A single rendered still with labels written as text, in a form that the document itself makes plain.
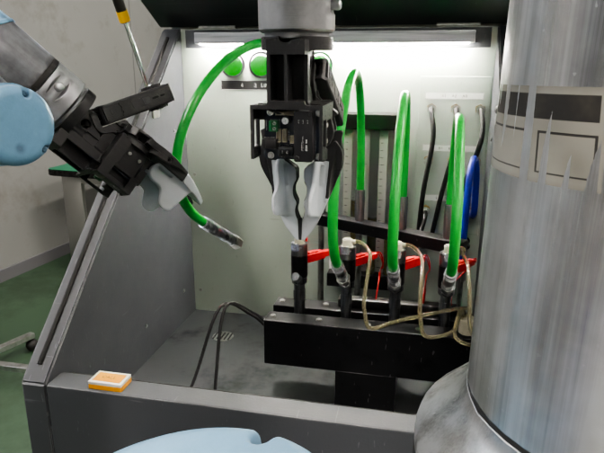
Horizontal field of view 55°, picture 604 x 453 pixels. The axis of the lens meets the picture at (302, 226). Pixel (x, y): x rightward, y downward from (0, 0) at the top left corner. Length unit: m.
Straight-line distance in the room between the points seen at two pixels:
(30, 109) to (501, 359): 0.50
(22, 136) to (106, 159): 0.19
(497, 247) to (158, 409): 0.73
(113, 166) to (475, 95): 0.70
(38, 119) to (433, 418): 0.48
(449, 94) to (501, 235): 1.02
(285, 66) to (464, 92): 0.66
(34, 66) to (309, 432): 0.55
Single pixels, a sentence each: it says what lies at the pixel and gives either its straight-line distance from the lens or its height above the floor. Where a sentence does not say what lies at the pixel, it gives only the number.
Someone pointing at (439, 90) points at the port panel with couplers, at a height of 1.33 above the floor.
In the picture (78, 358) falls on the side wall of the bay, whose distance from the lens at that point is 0.99.
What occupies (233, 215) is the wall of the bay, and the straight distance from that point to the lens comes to 1.29.
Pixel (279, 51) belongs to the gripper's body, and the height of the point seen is 1.40.
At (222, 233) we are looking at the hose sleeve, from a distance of 0.91.
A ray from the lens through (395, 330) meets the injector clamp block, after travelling 0.95.
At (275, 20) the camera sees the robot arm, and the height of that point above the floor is 1.43.
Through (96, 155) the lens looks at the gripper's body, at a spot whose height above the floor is 1.28.
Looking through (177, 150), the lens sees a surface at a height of 1.27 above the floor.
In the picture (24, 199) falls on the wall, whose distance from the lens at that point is 4.33.
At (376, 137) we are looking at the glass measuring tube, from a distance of 1.16.
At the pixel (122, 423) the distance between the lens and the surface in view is 0.89.
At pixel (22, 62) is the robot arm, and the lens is 0.75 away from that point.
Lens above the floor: 1.39
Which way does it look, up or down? 16 degrees down
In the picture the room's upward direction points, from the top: straight up
